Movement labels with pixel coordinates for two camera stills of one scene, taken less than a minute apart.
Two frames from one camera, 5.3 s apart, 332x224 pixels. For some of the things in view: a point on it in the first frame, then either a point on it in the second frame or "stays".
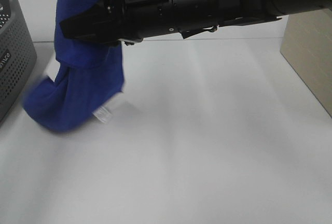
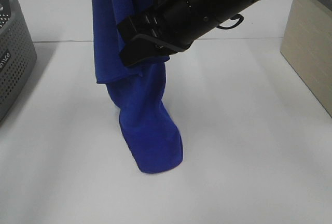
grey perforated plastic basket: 18,59 stays
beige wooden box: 307,45 stays
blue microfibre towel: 90,74 to 136,90
